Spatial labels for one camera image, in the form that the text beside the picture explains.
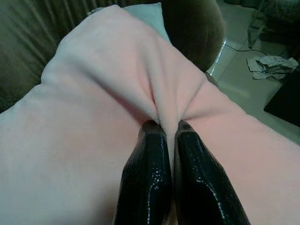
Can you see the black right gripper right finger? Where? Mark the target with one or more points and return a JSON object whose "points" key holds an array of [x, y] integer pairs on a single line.
{"points": [[201, 182]]}

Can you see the metal step ladder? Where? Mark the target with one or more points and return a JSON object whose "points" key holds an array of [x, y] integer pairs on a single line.
{"points": [[256, 25]]}

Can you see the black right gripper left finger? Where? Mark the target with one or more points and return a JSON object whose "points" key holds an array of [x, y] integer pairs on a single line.
{"points": [[147, 178]]}

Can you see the pink fleece pillow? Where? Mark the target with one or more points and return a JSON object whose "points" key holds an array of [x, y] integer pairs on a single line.
{"points": [[93, 117]]}

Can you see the brown fabric sofa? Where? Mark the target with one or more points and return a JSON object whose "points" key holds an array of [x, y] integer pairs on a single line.
{"points": [[194, 35]]}

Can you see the crumpled grey paper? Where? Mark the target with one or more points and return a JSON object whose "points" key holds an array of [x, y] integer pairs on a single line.
{"points": [[269, 66]]}

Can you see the white pillow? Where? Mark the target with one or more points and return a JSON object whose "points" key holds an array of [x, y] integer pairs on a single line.
{"points": [[152, 16]]}

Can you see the black flat furniture panel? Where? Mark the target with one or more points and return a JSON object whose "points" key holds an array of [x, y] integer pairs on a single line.
{"points": [[287, 96]]}

